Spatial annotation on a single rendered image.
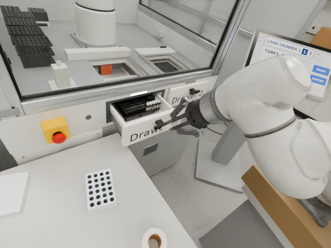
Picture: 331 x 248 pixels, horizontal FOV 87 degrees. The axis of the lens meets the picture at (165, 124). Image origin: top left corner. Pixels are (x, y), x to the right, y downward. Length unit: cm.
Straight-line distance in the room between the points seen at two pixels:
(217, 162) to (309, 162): 149
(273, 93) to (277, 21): 180
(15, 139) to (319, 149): 78
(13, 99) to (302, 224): 93
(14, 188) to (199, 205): 125
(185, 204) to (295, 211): 93
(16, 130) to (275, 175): 70
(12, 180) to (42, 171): 8
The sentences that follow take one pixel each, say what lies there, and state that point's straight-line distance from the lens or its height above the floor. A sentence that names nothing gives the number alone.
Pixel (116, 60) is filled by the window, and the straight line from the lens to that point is 66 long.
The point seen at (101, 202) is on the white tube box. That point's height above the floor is 80.
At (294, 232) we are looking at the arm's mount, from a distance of 80.
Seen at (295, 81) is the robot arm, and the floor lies 127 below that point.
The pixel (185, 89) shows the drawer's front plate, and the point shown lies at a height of 91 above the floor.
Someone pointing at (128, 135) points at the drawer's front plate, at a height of 88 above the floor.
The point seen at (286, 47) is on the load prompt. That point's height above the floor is 115.
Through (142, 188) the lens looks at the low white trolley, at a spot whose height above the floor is 76.
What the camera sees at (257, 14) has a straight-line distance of 218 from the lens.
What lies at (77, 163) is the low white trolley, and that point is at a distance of 73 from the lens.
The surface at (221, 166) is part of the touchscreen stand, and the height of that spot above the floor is 4.
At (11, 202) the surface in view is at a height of 78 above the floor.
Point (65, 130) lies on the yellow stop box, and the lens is 67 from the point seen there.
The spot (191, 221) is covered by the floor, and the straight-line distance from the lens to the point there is 151.
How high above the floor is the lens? 135
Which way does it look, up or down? 41 degrees down
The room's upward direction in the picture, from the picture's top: 16 degrees clockwise
